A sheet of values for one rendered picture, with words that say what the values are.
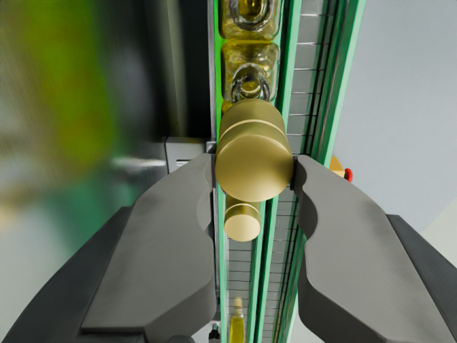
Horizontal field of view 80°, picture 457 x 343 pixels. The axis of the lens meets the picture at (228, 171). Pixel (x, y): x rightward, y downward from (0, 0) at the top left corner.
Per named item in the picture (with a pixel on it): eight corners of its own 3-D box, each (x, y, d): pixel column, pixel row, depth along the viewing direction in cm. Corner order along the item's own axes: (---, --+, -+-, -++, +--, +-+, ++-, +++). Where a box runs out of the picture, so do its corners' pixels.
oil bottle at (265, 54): (229, 27, 42) (217, 46, 23) (266, 27, 41) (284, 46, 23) (230, 66, 44) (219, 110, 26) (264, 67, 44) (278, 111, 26)
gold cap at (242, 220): (259, 212, 29) (261, 243, 26) (226, 212, 30) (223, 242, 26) (260, 185, 28) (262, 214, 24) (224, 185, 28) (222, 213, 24)
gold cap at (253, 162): (218, 97, 14) (209, 131, 11) (287, 98, 14) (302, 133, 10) (220, 157, 16) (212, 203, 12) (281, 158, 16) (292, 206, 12)
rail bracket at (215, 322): (198, 285, 75) (190, 336, 64) (223, 286, 75) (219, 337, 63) (198, 294, 77) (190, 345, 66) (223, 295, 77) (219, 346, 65)
